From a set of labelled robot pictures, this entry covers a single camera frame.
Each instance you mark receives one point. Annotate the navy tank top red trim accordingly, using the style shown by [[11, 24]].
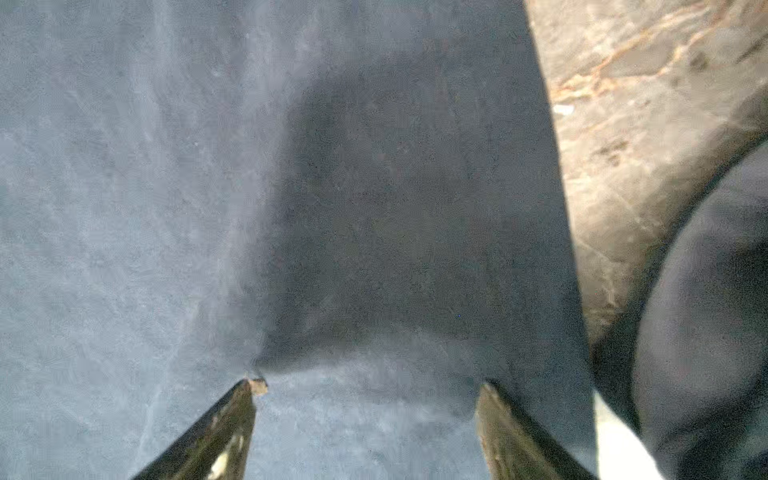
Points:
[[360, 201]]

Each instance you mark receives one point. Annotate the grey-blue printed tank top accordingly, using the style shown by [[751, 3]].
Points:
[[686, 365]]

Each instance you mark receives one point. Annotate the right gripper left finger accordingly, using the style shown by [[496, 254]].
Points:
[[216, 446]]

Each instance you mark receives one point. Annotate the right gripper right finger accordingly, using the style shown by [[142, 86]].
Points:
[[515, 446]]

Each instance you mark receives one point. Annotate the white plastic laundry basket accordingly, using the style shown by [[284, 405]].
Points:
[[620, 454]]

